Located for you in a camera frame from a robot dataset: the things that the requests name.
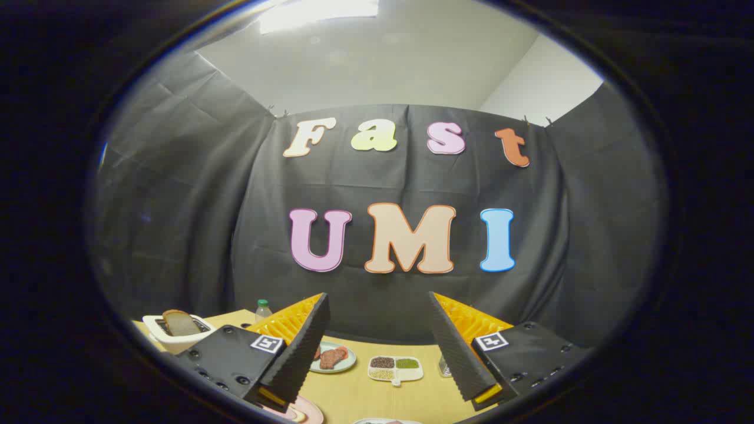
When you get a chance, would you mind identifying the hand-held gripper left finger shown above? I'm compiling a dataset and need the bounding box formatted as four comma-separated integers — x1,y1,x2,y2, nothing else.
176,293,330,414

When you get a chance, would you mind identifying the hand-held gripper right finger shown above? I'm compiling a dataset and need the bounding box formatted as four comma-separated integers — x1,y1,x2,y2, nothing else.
428,291,594,412

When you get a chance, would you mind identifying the brown crust bread slice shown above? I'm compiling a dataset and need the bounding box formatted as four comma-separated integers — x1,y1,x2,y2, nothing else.
162,310,201,337

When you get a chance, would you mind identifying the white divided condiment dish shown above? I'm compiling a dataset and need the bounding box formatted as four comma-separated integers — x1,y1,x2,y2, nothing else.
368,355,424,387

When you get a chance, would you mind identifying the light blue plate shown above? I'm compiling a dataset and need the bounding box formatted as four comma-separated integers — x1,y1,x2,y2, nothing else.
309,342,357,374

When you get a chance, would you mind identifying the pink plate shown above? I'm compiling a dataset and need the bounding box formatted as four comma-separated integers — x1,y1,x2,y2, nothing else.
262,395,325,424

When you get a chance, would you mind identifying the white toaster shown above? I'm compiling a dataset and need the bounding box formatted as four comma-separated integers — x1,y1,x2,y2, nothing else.
143,314,217,355

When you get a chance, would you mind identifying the black backdrop cloth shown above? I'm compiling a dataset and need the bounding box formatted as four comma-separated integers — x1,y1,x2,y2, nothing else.
88,50,669,348

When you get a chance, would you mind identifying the ceiling light panel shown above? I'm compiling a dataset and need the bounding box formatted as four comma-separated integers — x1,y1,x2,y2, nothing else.
258,0,379,34

